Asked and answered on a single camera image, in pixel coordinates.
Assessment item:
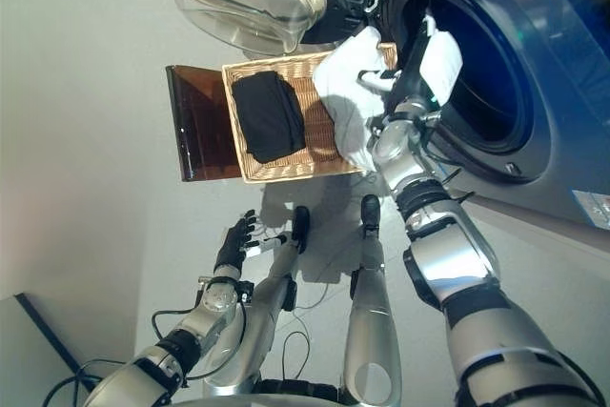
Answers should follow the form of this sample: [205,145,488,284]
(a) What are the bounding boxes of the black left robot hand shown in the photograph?
[213,210,290,279]

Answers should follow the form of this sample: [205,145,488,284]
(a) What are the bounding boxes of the white garment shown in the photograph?
[312,26,399,173]

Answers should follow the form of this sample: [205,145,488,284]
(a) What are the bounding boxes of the grey front-load washing machine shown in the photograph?
[366,0,610,232]

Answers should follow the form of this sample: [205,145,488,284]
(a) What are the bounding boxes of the brown transparent acrylic stool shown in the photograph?
[165,63,247,183]

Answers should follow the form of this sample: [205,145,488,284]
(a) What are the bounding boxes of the black folded garment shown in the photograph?
[231,70,307,165]

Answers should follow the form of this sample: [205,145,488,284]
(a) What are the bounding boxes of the shallow wicker laundry basket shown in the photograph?
[221,42,399,184]

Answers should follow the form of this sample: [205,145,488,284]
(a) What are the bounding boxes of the silver right robot leg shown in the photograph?
[342,193,404,403]

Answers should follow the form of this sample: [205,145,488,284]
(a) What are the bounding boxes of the grey robot torso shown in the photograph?
[166,392,458,407]

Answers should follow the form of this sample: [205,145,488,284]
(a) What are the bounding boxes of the blue energy label sticker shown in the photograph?
[571,190,610,230]

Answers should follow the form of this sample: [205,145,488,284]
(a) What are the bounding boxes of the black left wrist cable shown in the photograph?
[40,309,225,407]

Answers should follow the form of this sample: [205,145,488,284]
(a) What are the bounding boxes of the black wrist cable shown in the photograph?
[418,139,478,208]
[40,309,225,407]

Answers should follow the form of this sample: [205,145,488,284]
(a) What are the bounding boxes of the thin black cable loop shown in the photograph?
[280,330,311,382]

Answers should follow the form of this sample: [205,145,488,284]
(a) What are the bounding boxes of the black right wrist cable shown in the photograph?
[418,139,478,208]

